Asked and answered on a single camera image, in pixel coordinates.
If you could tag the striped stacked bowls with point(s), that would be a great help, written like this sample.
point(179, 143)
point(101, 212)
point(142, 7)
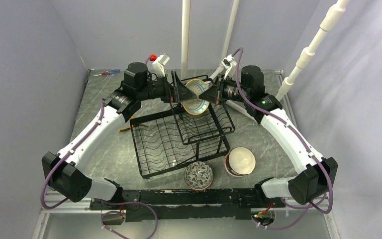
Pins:
point(240, 162)

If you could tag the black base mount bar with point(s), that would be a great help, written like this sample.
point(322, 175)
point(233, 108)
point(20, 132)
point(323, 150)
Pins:
point(237, 203)

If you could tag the white pvc pipe frame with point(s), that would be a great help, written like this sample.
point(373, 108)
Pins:
point(332, 16)

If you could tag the red blue screwdriver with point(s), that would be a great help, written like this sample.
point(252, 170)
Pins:
point(106, 73)

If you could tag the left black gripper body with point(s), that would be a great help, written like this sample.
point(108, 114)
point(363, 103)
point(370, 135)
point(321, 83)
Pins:
point(159, 89)

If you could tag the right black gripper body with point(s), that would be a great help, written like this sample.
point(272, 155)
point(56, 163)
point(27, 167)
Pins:
point(228, 90)

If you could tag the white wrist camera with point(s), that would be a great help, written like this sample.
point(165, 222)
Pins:
point(158, 63)
point(229, 63)

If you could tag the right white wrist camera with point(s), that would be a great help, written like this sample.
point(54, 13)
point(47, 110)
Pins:
point(229, 63)

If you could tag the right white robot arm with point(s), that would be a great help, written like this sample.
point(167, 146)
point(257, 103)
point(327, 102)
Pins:
point(315, 173)

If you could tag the yellow black pliers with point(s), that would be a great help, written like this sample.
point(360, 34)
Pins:
point(126, 128)

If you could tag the yellow patterned bowl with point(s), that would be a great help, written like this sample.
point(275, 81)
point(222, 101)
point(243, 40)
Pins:
point(196, 106)

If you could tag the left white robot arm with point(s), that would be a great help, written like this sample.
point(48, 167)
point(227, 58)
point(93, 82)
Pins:
point(63, 171)

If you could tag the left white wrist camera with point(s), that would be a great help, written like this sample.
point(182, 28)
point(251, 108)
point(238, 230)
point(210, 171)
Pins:
point(158, 63)

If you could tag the black floral bowl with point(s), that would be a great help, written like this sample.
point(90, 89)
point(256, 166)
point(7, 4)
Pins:
point(198, 176)

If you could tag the black wire dish rack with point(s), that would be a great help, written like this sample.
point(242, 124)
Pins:
point(173, 139)

